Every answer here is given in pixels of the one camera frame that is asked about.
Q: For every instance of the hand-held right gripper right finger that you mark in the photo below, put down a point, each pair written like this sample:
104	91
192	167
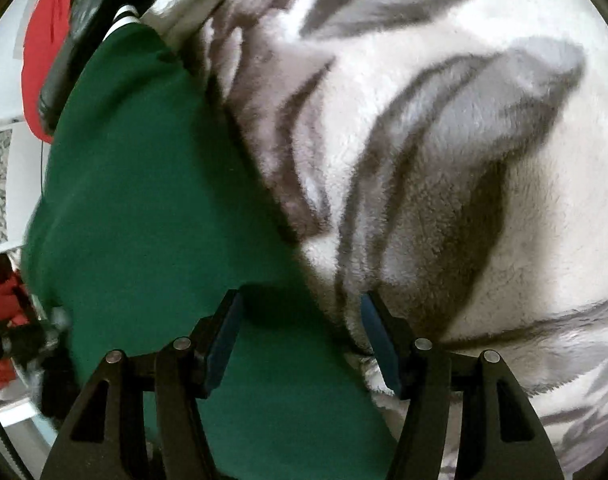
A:
381	345

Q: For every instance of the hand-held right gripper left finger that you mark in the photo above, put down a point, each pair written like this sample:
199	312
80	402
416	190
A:
223	345

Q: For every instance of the green white varsity jacket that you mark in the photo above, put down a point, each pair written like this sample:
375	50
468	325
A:
148	185

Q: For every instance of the white sliding-door wardrobe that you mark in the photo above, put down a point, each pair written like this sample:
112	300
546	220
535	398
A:
3	110

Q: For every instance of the red duvet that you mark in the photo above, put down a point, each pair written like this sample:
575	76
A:
38	60

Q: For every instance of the black leather jacket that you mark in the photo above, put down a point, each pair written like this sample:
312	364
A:
83	10

